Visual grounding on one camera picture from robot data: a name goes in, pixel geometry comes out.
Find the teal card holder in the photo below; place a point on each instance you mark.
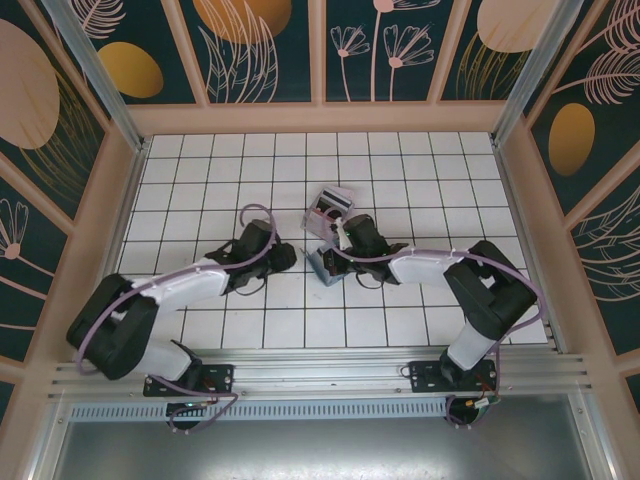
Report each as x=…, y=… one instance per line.
x=320, y=270

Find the clear acrylic card box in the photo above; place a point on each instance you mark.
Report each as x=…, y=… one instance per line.
x=317, y=227

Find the grey card with black stripe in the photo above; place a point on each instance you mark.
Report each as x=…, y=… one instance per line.
x=340, y=191

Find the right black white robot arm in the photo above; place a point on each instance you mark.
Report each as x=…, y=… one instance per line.
x=420, y=267

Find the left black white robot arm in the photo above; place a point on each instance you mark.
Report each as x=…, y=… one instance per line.
x=190, y=287

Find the pink credit card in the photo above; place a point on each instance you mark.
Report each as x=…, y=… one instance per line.
x=322, y=218

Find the dark credit card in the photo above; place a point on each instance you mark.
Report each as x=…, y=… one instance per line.
x=327, y=205

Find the grey metal sheet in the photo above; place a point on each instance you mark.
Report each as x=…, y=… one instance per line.
x=320, y=450

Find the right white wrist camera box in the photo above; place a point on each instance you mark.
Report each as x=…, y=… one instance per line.
x=345, y=235

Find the aluminium mounting rail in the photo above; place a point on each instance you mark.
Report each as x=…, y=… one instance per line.
x=320, y=370

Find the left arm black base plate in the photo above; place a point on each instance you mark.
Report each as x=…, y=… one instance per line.
x=220, y=380

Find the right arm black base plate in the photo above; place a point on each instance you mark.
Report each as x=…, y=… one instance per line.
x=425, y=377

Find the aluminium frame post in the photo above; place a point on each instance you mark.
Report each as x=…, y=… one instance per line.
x=100, y=85
x=530, y=75

